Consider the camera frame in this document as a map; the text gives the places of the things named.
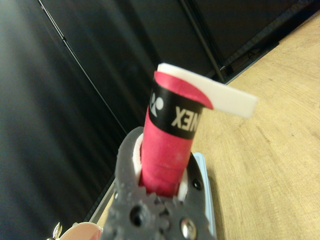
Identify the white scoop with red handle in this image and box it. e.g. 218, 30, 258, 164
138, 62, 259, 199

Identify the black curtain stand pole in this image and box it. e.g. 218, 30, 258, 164
36, 0, 129, 137
179, 0, 280, 85

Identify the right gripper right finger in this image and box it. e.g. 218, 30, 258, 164
162, 152, 214, 240

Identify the white bin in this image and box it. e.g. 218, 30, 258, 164
51, 221, 105, 240

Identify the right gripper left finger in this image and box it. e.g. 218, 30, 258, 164
103, 126, 164, 240

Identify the blue litter tray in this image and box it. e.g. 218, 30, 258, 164
192, 151, 217, 238

